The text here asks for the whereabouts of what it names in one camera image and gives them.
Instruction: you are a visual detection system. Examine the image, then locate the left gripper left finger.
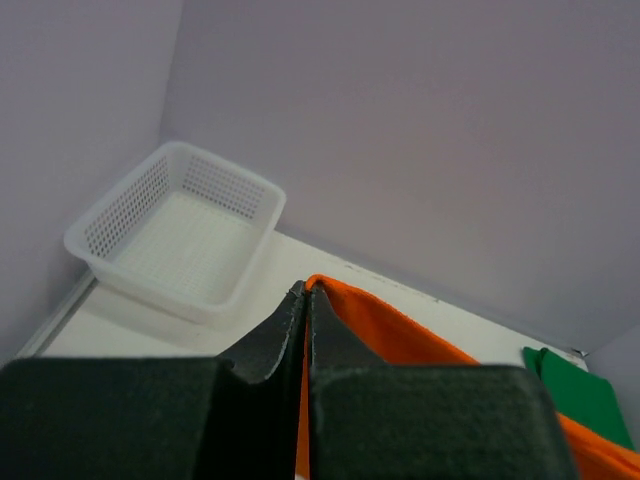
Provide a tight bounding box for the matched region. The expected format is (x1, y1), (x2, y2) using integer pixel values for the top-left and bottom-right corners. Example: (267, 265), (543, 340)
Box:
(1, 282), (306, 479)

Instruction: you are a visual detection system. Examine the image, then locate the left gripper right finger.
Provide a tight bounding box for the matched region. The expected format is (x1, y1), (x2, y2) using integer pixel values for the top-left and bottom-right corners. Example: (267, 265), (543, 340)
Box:
(308, 287), (578, 479)

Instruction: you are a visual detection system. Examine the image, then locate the orange t shirt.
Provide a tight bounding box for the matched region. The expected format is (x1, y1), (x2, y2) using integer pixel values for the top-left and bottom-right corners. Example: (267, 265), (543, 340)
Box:
(305, 274), (639, 479)

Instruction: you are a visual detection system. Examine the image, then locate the folded green t shirt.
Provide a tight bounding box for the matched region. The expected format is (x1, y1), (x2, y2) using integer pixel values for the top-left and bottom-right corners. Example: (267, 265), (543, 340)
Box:
(522, 347), (635, 451)

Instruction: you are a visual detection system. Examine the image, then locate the white plastic mesh basket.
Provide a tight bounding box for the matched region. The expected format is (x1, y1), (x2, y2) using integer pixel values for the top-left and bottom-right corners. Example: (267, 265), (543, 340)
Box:
(63, 141), (287, 328)

